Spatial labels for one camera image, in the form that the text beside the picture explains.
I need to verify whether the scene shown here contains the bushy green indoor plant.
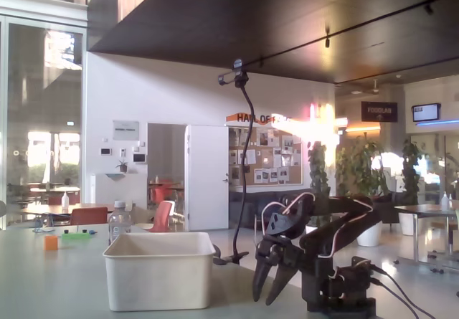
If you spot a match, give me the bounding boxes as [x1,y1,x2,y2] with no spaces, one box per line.
[336,132,390,205]

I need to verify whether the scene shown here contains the white cabinet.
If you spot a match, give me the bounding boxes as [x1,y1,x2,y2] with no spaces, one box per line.
[91,173,148,213]

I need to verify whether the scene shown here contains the large white plant pot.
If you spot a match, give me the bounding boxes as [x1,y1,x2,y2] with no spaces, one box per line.
[356,219,384,247]

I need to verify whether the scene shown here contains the wooden table metal legs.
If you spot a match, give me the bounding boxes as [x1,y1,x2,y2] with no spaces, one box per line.
[394,204,459,274]

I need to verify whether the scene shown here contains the black power cable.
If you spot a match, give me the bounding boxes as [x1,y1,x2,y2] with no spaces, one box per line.
[371,265,437,319]

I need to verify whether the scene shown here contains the green flat block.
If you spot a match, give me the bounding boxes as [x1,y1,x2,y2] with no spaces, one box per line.
[60,232,91,242]

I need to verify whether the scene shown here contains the clear plastic water bottle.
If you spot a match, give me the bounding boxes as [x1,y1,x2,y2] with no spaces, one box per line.
[108,200,133,247]

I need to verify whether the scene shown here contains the white door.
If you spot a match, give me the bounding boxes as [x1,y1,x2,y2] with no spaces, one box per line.
[185,124,230,232]

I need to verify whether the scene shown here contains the cork bulletin board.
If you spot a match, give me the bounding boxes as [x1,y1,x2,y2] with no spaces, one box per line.
[228,127,304,187]

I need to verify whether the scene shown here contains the black gooseneck clamp mount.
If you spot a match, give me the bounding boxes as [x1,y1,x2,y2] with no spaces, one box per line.
[213,82,256,267]

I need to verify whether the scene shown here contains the small white plant pot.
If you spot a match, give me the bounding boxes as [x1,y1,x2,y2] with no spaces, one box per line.
[398,213,417,237]

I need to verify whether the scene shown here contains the white wall poster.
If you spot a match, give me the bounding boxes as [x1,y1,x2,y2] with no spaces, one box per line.
[113,120,140,141]

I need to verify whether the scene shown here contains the dark red chair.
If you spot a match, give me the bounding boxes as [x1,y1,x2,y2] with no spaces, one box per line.
[70,206,108,226]

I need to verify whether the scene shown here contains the white plastic bin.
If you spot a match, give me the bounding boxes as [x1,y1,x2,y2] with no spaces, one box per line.
[103,232,217,313]

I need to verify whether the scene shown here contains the wall monitor screen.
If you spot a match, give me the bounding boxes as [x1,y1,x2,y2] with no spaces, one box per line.
[412,103,441,122]

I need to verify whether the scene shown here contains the black usb cable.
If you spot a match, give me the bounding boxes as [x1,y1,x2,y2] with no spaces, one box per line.
[371,278,420,319]

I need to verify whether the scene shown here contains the black foodlab sign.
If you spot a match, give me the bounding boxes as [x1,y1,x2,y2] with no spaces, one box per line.
[361,101,398,123]

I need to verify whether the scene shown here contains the coral plastic chair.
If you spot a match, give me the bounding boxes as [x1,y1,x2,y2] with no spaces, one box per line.
[147,200,175,233]

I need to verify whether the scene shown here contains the black webcam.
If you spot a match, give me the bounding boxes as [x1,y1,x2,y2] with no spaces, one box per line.
[217,59,250,87]

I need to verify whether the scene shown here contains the climbing green plant column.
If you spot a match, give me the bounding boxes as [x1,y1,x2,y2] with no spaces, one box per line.
[307,141,331,198]

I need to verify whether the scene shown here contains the slim tall green plant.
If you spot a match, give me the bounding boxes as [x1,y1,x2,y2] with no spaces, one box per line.
[400,139,427,206]

